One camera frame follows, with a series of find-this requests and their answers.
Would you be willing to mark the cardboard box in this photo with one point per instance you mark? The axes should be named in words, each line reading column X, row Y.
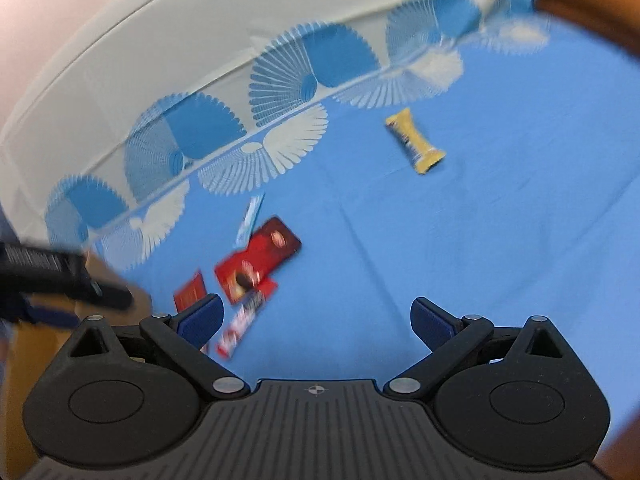
column 141, row 300

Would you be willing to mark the yellow snack bar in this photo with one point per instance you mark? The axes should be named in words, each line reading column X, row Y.
column 412, row 140

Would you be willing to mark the red white cookie packet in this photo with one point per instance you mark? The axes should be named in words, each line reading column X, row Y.
column 242, row 322

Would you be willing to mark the blue printed bed sheet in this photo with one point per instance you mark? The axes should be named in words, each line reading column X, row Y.
column 450, row 235

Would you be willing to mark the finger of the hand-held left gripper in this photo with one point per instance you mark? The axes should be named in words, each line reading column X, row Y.
column 110, row 296
column 50, row 316

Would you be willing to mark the thin blue white packet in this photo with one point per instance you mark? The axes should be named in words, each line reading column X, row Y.
column 249, row 222

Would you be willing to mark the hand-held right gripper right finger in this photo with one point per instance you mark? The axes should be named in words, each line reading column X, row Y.
column 432, row 322

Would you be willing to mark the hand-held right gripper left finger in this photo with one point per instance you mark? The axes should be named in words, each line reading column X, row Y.
column 200, row 320

